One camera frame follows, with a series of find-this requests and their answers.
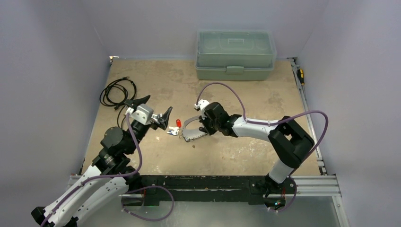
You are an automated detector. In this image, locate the keyring with keys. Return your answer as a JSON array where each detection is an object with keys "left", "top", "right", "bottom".
[{"left": 167, "top": 115, "right": 207, "bottom": 142}]

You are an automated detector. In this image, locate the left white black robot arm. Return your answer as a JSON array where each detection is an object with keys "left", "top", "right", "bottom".
[{"left": 31, "top": 96, "right": 173, "bottom": 227}]

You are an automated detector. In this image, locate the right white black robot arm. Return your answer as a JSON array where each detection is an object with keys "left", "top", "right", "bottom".
[{"left": 194, "top": 100, "right": 314, "bottom": 192}]

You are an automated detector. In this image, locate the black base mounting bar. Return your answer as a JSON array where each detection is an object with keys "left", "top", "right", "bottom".
[{"left": 122, "top": 175, "right": 296, "bottom": 208}]

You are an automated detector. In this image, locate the green plastic toolbox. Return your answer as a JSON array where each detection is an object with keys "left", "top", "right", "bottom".
[{"left": 195, "top": 30, "right": 277, "bottom": 81}]

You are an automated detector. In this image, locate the yellow black screwdriver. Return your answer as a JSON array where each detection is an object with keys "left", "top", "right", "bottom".
[{"left": 296, "top": 69, "right": 305, "bottom": 86}]

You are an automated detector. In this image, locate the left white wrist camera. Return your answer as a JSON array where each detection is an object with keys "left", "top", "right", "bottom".
[{"left": 125, "top": 104, "right": 159, "bottom": 124}]

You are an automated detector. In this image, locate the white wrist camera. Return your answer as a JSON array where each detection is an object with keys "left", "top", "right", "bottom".
[
  {"left": 194, "top": 99, "right": 210, "bottom": 119},
  {"left": 125, "top": 104, "right": 159, "bottom": 124}
]

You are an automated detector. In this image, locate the black coiled cable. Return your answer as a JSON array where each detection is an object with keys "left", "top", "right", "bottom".
[{"left": 99, "top": 77, "right": 140, "bottom": 130}]

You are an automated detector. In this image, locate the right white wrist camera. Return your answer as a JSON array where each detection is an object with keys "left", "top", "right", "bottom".
[{"left": 194, "top": 99, "right": 210, "bottom": 119}]

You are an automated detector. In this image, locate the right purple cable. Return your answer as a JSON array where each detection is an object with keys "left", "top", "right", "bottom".
[{"left": 195, "top": 82, "right": 329, "bottom": 176}]

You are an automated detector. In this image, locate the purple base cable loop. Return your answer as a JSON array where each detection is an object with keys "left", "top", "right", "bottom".
[{"left": 121, "top": 186, "right": 174, "bottom": 222}]

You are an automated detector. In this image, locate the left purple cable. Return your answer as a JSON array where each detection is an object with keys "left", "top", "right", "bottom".
[{"left": 39, "top": 114, "right": 143, "bottom": 227}]

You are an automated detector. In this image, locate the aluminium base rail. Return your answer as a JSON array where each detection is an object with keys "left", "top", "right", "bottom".
[{"left": 67, "top": 168, "right": 340, "bottom": 201}]

